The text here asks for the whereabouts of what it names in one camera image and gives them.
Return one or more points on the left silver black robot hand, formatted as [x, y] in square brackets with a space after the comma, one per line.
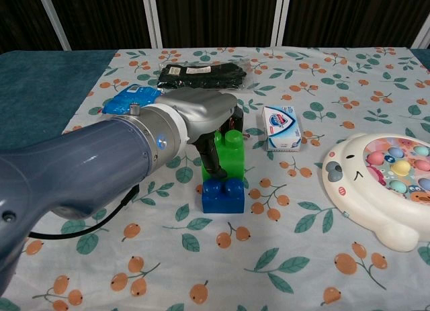
[201, 106]

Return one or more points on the green toy building block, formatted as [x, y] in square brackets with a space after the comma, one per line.
[231, 153]

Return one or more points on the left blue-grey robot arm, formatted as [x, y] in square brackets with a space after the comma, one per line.
[84, 163]

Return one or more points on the packaged black gloves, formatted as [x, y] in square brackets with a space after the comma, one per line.
[205, 75]

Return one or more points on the blue snack bag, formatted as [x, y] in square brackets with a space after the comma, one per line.
[129, 99]

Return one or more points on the white blue soap box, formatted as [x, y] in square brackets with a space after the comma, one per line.
[282, 128]

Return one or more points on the blue toy building block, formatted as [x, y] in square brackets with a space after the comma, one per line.
[221, 200]

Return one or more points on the teal table cover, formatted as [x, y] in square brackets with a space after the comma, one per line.
[43, 89]

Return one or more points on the floral print tablecloth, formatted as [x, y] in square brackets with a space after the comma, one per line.
[268, 257]

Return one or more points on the white fish-shaped toy game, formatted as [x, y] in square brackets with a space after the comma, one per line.
[376, 190]

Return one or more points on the white partition frame post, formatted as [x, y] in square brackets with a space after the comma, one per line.
[53, 20]
[280, 19]
[152, 19]
[422, 35]

